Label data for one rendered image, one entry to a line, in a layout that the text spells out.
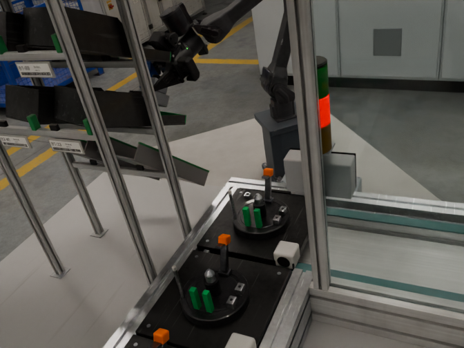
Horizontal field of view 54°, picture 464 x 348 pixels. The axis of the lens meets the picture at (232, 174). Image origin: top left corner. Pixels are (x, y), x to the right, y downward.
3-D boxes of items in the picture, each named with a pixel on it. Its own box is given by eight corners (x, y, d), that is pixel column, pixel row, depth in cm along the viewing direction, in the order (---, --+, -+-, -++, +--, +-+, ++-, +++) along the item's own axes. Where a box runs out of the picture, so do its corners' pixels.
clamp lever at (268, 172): (265, 197, 114) (266, 167, 112) (273, 197, 113) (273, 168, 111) (259, 200, 111) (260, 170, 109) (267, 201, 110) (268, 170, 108)
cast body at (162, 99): (155, 105, 117) (161, 79, 117) (167, 107, 114) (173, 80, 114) (130, 97, 110) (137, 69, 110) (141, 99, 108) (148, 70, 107)
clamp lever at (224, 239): (222, 267, 95) (221, 233, 94) (230, 268, 94) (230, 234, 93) (214, 273, 92) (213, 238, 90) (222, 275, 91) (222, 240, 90)
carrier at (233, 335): (195, 255, 107) (183, 213, 100) (292, 275, 96) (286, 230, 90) (137, 338, 89) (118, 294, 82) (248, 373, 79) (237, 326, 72)
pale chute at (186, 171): (169, 177, 132) (174, 162, 132) (204, 186, 124) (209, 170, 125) (96, 151, 108) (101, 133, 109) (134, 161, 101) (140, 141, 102)
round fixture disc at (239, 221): (246, 200, 119) (245, 194, 117) (297, 207, 112) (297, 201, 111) (224, 235, 108) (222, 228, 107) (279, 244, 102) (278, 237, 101)
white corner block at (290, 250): (281, 253, 103) (279, 239, 101) (300, 256, 101) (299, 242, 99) (274, 267, 99) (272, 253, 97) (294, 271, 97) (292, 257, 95)
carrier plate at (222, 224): (238, 193, 125) (237, 187, 124) (323, 204, 115) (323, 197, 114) (197, 251, 108) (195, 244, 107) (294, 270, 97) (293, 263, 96)
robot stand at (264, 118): (302, 155, 154) (296, 101, 144) (320, 175, 142) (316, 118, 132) (261, 167, 152) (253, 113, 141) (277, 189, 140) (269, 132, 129)
